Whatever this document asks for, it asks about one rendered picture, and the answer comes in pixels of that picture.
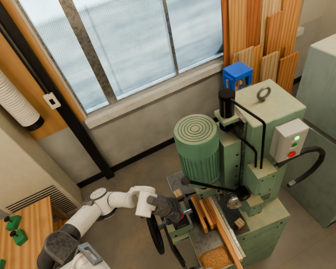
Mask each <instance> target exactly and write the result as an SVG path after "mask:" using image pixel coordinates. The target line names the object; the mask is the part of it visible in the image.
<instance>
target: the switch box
mask: <svg viewBox="0 0 336 269"><path fill-rule="evenodd" d="M308 130H309V127H308V126H307V125H306V124H304V123H303V121H301V120H300V119H299V118H296V119H295V120H291V121H289V122H286V123H284V124H281V125H279V126H276V127H275V129H274V134H273V138H272V142H271V147H270V151H269V154H270V155H271V156H272V157H273V158H274V159H275V160H276V162H277V163H280V162H282V161H285V160H287V157H288V156H289V154H290V153H291V152H296V154H295V156H297V155H299V154H300V152H301V149H302V146H303V143H304V141H305V138H306V136H307V133H308ZM295 136H299V140H297V141H295V142H297V143H298V144H297V147H295V148H293V149H290V148H292V147H291V145H292V144H293V143H295V142H292V141H294V137H295ZM293 157H294V156H293ZM290 158H291V157H290ZM290 158H288V159H290Z"/></svg>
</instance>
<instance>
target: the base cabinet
mask: <svg viewBox="0 0 336 269"><path fill-rule="evenodd" d="M286 224H287V222H285V223H282V224H280V225H278V226H275V227H273V228H271V229H269V230H266V231H264V232H262V233H259V234H257V235H255V236H252V237H250V238H248V239H245V240H243V241H241V242H239V244H240V246H241V248H242V250H243V251H244V253H245V255H246V259H245V263H244V264H242V267H243V268H245V267H247V266H249V265H251V264H254V263H256V262H258V261H260V260H263V259H265V258H267V257H270V256H271V254H272V253H273V251H274V249H275V247H276V245H277V243H278V240H279V238H280V236H281V234H282V232H283V230H284V228H285V226H286ZM189 242H190V244H191V241H190V238H189ZM191 247H192V249H193V252H194V248H193V246H192V244H191ZM194 254H195V252H194ZM195 257H196V254H195ZM196 260H197V262H198V259H197V257H196ZM198 264H199V262H198Z"/></svg>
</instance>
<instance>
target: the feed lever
mask: <svg viewBox="0 0 336 269"><path fill-rule="evenodd" d="M181 183H182V184H183V185H184V186H187V185H188V184H193V185H198V186H203V187H208V188H213V189H218V190H221V191H226V192H231V193H235V194H236V196H237V198H238V199H239V200H240V201H245V200H247V199H248V198H249V197H250V196H251V194H252V192H251V191H248V190H247V188H246V187H245V186H239V187H237V188H236V189H235V190H233V189H228V188H224V187H219V186H214V185H210V184H205V183H201V182H197V181H193V180H190V179H189V177H187V176H183V177H182V178H181Z"/></svg>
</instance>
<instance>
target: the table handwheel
mask: <svg viewBox="0 0 336 269"><path fill-rule="evenodd" d="M146 220H147V224H148V227H149V231H150V234H151V237H152V239H153V242H154V244H155V247H156V249H157V251H158V252H159V254H161V255H163V254H164V252H165V249H164V243H163V239H162V236H161V233H160V230H161V229H163V228H164V227H163V225H162V223H159V224H158V223H157V221H156V218H155V216H154V215H153V214H151V217H150V218H147V217H146Z"/></svg>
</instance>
